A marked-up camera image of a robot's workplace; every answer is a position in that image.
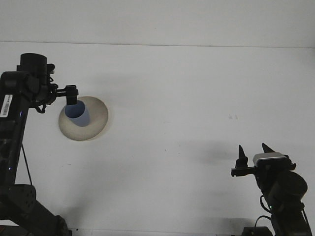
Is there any pale blue cup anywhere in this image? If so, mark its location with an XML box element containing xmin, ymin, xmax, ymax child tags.
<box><xmin>64</xmin><ymin>102</ymin><xmax>90</xmax><ymax>128</ymax></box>

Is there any pale round plate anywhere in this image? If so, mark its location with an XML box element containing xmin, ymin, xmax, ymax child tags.
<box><xmin>58</xmin><ymin>96</ymin><xmax>109</xmax><ymax>142</ymax></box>

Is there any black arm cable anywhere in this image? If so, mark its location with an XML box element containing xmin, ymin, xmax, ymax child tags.
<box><xmin>254</xmin><ymin>195</ymin><xmax>273</xmax><ymax>229</ymax></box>
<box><xmin>21</xmin><ymin>142</ymin><xmax>33</xmax><ymax>185</ymax></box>

